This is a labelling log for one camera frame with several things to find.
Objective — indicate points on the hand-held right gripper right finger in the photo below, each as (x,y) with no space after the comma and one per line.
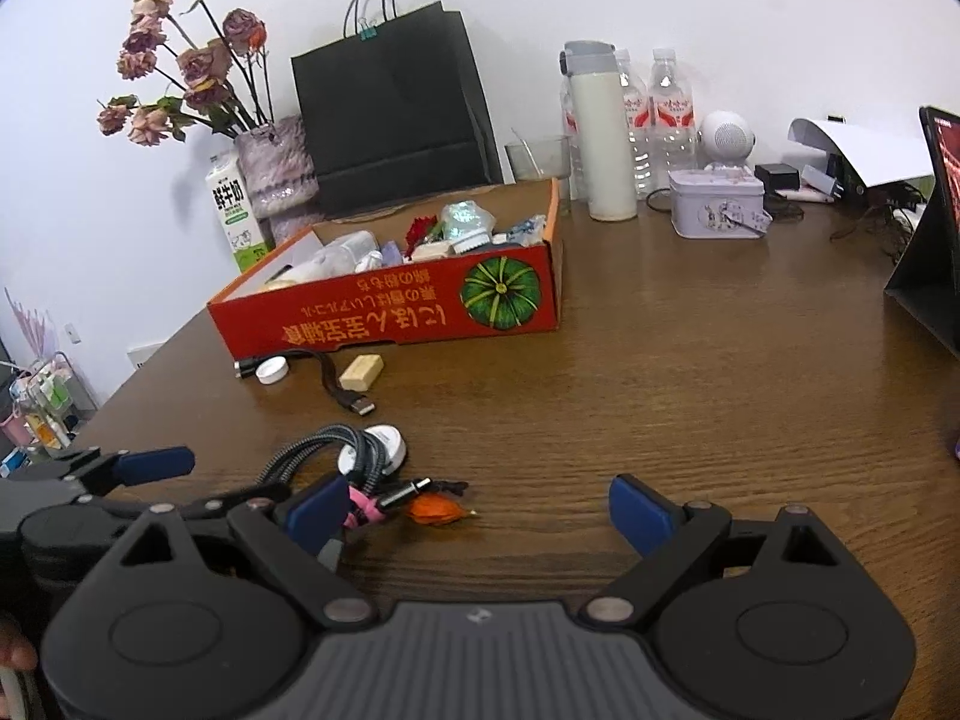
(637,514)

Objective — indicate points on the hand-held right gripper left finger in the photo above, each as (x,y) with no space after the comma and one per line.
(319,506)

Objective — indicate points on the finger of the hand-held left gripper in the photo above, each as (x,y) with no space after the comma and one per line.
(154,465)

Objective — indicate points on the orange cardboard box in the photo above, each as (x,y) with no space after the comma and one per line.
(390,307)

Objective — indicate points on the wooden desktop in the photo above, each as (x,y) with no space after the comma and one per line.
(675,390)

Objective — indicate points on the person's left hand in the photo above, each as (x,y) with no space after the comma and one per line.
(13,645)

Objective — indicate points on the white round charger puck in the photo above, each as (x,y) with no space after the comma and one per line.
(386,446)

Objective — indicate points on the orange dried lantern fruit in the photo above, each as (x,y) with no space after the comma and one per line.
(431,508)

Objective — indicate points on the white storage rack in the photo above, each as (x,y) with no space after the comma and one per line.
(45,397)

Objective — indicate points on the beige eraser block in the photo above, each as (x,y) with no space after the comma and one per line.
(361,371)

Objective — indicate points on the white round cap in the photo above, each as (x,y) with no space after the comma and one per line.
(271,370)

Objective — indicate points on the white plastic bottle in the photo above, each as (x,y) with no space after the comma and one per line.
(337,255)

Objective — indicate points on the green white milk carton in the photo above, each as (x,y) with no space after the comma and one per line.
(232,217)

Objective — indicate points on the purple cloth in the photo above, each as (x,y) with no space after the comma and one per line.
(390,253)

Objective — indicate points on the red artificial flower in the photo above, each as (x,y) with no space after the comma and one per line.
(421,231)

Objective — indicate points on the blue white wrapper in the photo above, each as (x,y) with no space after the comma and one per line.
(527,226)

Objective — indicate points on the pale printed tin box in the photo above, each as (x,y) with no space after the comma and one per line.
(705,210)

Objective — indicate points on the crumpled clear plastic ball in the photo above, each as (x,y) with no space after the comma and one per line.
(466,219)

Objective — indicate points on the purple marbled vase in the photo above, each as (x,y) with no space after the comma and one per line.
(274,165)

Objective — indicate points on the black charger adapter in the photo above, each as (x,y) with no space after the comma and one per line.
(776,176)

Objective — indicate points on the clear glass cup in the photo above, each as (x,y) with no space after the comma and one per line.
(536,161)

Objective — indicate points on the clear plastic water bottle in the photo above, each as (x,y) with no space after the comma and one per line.
(566,135)
(671,112)
(639,142)

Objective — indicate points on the white thermos bottle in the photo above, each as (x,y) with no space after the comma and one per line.
(607,142)

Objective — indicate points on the white charger plug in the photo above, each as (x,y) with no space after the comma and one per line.
(821,184)

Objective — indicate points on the white round speaker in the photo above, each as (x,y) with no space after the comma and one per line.
(726,136)

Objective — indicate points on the tablet with dark case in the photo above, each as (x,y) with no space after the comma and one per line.
(937,262)

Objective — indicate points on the black paper bag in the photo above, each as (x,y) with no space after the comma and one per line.
(390,112)

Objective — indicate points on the dried pink roses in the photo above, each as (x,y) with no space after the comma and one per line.
(199,64)

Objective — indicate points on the white paper sheet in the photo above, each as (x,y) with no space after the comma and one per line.
(870,150)

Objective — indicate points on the green binder clip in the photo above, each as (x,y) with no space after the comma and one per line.
(369,31)

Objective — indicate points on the white wall outlet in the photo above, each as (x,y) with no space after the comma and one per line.
(146,355)

